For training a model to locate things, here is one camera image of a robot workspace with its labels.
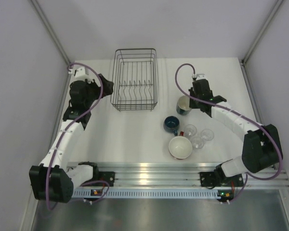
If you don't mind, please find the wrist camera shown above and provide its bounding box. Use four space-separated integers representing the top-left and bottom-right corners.
192 74 207 81
68 67 89 81

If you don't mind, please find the aluminium mounting rail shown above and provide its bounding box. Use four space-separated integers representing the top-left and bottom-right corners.
33 161 289 188

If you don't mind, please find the clear glass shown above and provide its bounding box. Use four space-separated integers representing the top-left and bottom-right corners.
200 129 214 141
184 124 197 139
190 136 205 149

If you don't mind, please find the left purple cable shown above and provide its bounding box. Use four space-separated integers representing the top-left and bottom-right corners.
47 62 110 211

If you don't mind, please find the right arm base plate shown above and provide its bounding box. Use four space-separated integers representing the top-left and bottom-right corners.
199 172 220 189

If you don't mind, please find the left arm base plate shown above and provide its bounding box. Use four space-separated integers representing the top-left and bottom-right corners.
97 171 116 187

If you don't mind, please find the red cup white inside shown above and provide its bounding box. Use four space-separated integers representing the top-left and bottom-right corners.
168 134 193 160

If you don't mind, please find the left aluminium frame post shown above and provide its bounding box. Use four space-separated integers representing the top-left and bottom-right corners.
28 0 71 65

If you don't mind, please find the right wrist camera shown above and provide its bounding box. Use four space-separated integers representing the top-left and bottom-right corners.
192 74 207 81

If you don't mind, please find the clear glass back left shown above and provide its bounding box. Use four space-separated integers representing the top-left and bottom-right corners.
184 124 197 139

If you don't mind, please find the slotted cable duct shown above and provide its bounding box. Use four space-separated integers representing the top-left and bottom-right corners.
72 189 221 199

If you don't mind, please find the aluminium frame post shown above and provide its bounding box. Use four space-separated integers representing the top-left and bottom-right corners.
28 0 71 65
240 0 285 67

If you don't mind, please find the clear glass front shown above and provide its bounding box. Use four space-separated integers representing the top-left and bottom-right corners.
190 136 205 149

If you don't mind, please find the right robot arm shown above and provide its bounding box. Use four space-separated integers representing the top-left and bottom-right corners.
189 78 283 186

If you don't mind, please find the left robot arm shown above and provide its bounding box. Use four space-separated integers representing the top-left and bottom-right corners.
29 74 114 203

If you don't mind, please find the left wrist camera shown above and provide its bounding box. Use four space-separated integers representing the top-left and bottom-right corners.
68 67 89 81

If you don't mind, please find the dark blue cup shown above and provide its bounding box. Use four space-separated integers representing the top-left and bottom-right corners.
163 116 180 136

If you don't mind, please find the clear glass back right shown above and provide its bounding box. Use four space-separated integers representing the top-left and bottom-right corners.
200 129 214 141

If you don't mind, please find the dark green mug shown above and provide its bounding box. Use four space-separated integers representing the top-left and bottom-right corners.
176 96 191 116

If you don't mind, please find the right aluminium frame post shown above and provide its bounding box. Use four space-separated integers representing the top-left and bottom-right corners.
240 0 285 67

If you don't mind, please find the wire dish rack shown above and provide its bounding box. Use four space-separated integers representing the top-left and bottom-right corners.
111 48 158 111

